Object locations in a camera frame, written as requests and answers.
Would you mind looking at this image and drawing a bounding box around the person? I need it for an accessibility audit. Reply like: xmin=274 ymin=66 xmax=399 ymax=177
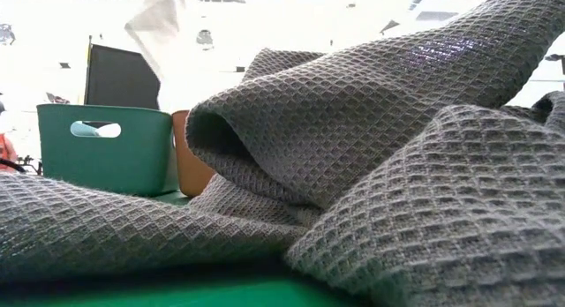
xmin=0 ymin=99 xmax=19 ymax=174

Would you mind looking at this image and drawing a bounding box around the green plastic basket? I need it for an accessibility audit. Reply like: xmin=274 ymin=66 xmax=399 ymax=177
xmin=36 ymin=102 xmax=180 ymax=198

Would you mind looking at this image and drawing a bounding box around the light grey waffle towel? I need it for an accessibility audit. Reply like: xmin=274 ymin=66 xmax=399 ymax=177
xmin=0 ymin=90 xmax=565 ymax=307

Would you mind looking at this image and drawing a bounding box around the black panel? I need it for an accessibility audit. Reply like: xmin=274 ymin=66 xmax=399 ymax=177
xmin=83 ymin=35 xmax=162 ymax=111

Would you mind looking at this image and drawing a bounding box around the cream waffle towel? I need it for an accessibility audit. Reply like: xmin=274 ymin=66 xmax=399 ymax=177
xmin=94 ymin=123 xmax=123 ymax=139

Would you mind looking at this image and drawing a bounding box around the thin white towel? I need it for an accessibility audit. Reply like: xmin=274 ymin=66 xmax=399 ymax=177
xmin=124 ymin=0 xmax=186 ymax=81

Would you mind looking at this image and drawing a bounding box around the orange plastic basket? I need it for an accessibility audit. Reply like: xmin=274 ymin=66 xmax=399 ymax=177
xmin=171 ymin=109 xmax=217 ymax=198

